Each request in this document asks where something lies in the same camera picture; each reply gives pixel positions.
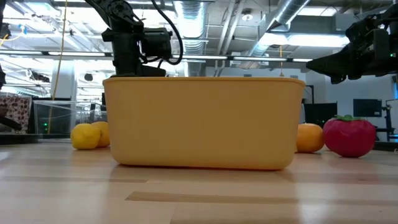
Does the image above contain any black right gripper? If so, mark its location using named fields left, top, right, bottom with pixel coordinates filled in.
left=306, top=12, right=398, bottom=78

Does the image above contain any yellow toy lemon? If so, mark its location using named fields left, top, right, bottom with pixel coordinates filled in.
left=91, top=121, right=111, bottom=148
left=70, top=123, right=101, bottom=151

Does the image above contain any black computer monitor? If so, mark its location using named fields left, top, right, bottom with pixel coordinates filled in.
left=303, top=102, right=338, bottom=128
left=353, top=98, right=382, bottom=118

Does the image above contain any red toy tomato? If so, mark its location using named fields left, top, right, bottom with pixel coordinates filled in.
left=322, top=114, right=377, bottom=159

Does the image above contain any orange round toy fruit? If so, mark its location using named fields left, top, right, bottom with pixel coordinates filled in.
left=295, top=123, right=326, bottom=154

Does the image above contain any dark monitor stand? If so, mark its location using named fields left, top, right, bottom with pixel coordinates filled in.
left=382, top=98, right=398, bottom=141

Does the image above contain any yellow plastic basket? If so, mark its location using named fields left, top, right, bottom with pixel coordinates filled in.
left=102, top=77, right=306, bottom=171

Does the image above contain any patterned fabric bag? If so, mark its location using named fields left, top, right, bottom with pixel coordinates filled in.
left=0, top=95, right=32, bottom=134

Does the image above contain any silver smooth ceiling duct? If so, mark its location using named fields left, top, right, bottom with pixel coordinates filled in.
left=245, top=0, right=312, bottom=68

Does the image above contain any silver ribbed ceiling duct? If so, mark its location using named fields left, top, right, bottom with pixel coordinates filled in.
left=174, top=0, right=208, bottom=77

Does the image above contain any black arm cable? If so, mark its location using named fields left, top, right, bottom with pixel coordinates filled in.
left=150, top=0, right=184, bottom=66

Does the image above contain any yellow hanging rope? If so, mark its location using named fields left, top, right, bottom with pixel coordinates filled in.
left=47, top=0, right=68, bottom=134

